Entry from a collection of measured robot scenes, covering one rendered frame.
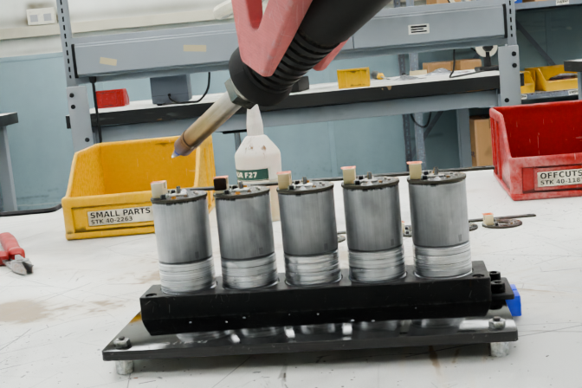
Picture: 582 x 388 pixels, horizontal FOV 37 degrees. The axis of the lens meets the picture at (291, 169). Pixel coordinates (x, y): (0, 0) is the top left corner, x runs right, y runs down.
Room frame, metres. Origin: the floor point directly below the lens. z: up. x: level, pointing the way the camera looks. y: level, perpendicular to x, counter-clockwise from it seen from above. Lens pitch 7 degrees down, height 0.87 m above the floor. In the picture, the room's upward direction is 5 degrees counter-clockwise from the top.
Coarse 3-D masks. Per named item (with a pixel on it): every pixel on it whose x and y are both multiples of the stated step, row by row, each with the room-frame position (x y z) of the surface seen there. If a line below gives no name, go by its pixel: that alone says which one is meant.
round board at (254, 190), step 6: (234, 186) 0.38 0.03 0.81; (252, 186) 0.38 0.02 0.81; (258, 186) 0.38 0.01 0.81; (264, 186) 0.38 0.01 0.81; (228, 192) 0.37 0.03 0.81; (234, 192) 0.37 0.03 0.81; (240, 192) 0.37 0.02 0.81; (246, 192) 0.37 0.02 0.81; (252, 192) 0.37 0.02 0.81; (258, 192) 0.36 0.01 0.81; (264, 192) 0.37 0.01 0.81
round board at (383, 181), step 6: (354, 180) 0.36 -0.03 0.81; (360, 180) 0.36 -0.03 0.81; (378, 180) 0.36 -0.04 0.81; (384, 180) 0.37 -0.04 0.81; (390, 180) 0.36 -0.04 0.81; (396, 180) 0.36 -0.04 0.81; (342, 186) 0.36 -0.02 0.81; (348, 186) 0.36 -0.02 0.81; (354, 186) 0.36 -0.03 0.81; (360, 186) 0.36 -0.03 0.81; (366, 186) 0.35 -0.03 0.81; (372, 186) 0.35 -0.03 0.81; (378, 186) 0.35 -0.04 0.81; (384, 186) 0.36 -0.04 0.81
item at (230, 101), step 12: (228, 84) 0.32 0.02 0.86; (228, 96) 0.32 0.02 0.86; (240, 96) 0.31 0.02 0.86; (216, 108) 0.33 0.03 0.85; (228, 108) 0.32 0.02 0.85; (204, 120) 0.33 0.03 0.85; (216, 120) 0.33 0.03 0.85; (192, 132) 0.34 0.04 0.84; (204, 132) 0.34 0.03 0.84; (180, 144) 0.35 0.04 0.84; (192, 144) 0.35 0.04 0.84
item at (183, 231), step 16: (160, 208) 0.37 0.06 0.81; (176, 208) 0.37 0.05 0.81; (192, 208) 0.37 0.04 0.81; (160, 224) 0.37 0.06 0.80; (176, 224) 0.37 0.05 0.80; (192, 224) 0.37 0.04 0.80; (208, 224) 0.38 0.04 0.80; (160, 240) 0.37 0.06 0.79; (176, 240) 0.37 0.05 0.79; (192, 240) 0.37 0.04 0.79; (208, 240) 0.37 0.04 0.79; (160, 256) 0.37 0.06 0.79; (176, 256) 0.37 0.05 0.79; (192, 256) 0.37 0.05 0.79; (208, 256) 0.37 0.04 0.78; (160, 272) 0.37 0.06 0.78; (176, 272) 0.37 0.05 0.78; (192, 272) 0.37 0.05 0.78; (208, 272) 0.37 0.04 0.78; (176, 288) 0.37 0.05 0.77; (192, 288) 0.37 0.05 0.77; (208, 288) 0.37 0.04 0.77
